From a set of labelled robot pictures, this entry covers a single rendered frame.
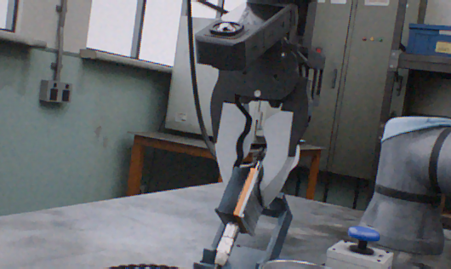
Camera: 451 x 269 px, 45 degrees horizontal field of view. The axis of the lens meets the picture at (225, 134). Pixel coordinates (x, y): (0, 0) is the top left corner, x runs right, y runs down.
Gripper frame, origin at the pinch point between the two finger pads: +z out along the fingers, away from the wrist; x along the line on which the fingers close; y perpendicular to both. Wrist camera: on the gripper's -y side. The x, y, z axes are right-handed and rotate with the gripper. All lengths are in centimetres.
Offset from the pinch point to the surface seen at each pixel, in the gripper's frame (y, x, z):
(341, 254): 20.2, -5.4, 8.9
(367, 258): 20.8, -8.4, 8.8
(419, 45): 353, 32, -62
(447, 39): 353, 15, -68
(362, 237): 21.7, -7.4, 6.7
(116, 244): 12.5, 22.7, 13.2
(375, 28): 380, 69, -76
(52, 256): 2.3, 24.3, 13.1
